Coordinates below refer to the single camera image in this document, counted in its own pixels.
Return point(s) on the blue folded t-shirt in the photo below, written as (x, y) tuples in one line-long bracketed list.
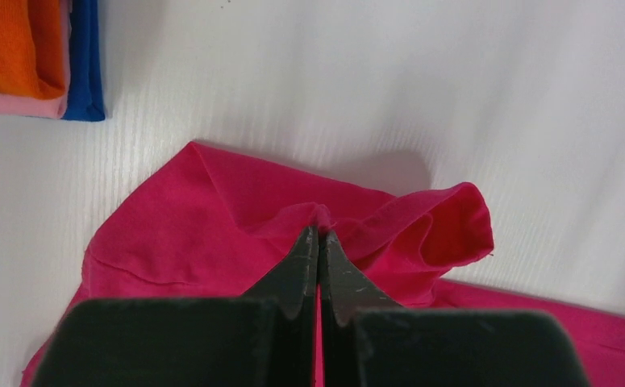
[(85, 102)]

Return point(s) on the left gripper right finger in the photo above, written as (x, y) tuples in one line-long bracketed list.
[(370, 340)]

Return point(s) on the crimson red t-shirt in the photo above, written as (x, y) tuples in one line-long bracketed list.
[(212, 223)]

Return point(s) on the pink folded t-shirt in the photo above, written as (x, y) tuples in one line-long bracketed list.
[(51, 108)]

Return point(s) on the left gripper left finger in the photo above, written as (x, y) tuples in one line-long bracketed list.
[(265, 337)]

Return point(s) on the orange folded t-shirt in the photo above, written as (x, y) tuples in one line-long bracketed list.
[(31, 49)]

